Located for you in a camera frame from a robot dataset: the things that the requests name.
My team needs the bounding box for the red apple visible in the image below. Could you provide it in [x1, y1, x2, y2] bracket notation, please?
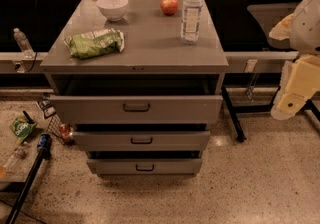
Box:
[160, 0, 179, 16]

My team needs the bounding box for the white ceramic bowl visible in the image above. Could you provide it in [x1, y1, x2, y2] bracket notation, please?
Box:
[96, 0, 129, 21]

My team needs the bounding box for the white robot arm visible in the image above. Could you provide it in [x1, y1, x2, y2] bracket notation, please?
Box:
[269, 0, 320, 120]

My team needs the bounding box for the plastic bottle on floor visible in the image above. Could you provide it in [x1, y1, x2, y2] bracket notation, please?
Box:
[0, 143, 29, 179]

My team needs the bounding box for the green chip bag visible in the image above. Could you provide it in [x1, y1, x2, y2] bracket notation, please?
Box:
[64, 28, 125, 60]

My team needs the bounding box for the dark snack packet on floor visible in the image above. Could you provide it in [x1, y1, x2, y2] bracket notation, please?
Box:
[37, 100, 56, 119]

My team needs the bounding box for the clear plastic water bottle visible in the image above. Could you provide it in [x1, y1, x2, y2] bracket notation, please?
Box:
[180, 0, 203, 44]

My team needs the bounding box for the black table leg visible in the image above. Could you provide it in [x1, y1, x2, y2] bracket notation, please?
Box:
[221, 86, 246, 143]

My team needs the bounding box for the grey top drawer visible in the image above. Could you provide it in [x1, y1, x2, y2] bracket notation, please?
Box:
[50, 95, 222, 124]

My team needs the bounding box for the small water bottle on ledge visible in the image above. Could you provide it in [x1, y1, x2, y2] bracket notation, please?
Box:
[13, 28, 35, 59]

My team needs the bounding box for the grey metal drawer cabinet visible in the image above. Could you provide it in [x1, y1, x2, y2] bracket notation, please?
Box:
[41, 0, 228, 160]

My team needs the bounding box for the grey bottom drawer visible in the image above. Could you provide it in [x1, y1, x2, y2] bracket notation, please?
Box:
[87, 159, 202, 175]

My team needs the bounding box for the grey chair seat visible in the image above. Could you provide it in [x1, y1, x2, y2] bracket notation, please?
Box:
[247, 2, 298, 51]

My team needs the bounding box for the red can on floor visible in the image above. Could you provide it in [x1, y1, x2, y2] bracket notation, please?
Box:
[59, 124, 72, 143]

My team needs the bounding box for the green snack packet on floor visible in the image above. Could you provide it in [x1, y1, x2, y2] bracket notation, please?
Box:
[10, 116, 36, 144]

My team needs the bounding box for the black pole with blue clamp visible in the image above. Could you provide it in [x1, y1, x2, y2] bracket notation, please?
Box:
[5, 133, 52, 224]

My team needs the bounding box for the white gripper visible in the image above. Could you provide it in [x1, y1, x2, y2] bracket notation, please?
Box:
[271, 55, 320, 120]

